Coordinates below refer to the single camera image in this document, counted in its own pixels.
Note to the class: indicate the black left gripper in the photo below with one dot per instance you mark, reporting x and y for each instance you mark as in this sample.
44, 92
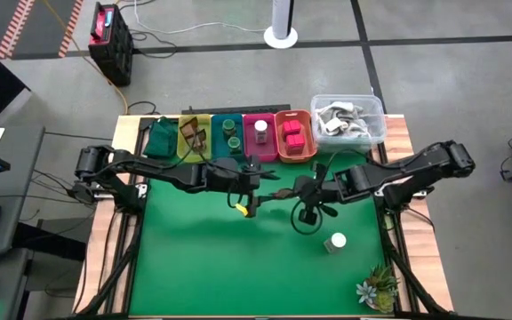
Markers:
249, 178

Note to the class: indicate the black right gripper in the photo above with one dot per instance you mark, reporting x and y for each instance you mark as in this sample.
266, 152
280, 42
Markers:
327, 191

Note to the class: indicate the green-lidded dark spice jar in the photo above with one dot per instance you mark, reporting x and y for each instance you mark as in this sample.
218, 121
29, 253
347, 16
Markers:
234, 143
228, 126

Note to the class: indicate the white-lidded glass spice jar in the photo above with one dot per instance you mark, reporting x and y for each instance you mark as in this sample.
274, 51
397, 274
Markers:
261, 131
336, 243

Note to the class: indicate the brown spice pouch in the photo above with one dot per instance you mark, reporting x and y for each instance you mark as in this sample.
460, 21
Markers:
199, 141
189, 128

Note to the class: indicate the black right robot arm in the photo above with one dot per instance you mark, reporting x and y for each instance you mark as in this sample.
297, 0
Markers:
416, 164

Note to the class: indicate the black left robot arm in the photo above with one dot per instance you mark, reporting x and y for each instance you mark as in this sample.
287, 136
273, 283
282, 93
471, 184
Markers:
167, 173

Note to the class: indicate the pink plastic bin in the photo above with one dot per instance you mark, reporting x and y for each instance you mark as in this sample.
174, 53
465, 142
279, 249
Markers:
250, 149

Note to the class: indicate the orange plastic bin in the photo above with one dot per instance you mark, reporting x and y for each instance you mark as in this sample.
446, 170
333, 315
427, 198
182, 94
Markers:
280, 146

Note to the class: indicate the blue plastic bin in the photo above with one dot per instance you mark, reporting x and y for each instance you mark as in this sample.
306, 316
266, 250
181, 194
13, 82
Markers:
217, 146

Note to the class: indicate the grey white crumpled bags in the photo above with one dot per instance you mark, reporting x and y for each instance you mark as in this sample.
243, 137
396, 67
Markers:
340, 120

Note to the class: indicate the green table mat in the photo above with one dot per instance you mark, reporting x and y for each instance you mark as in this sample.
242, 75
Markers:
238, 266

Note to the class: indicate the yellow plastic bin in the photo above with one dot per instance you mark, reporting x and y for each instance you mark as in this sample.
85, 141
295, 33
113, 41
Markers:
205, 119

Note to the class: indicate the clear plastic storage container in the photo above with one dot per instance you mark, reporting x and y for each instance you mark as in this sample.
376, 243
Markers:
376, 111

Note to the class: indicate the small succulent plant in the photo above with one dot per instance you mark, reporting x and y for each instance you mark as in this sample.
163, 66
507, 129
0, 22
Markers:
378, 284

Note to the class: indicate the white tower fan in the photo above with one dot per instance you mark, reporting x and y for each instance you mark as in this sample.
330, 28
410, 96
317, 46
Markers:
281, 22

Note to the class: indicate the black crate with red top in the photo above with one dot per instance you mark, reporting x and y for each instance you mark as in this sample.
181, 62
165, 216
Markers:
111, 44

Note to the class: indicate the grey desk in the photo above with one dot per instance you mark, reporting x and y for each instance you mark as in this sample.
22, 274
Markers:
20, 178

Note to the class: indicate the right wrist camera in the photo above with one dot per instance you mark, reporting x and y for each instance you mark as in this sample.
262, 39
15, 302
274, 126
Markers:
308, 217

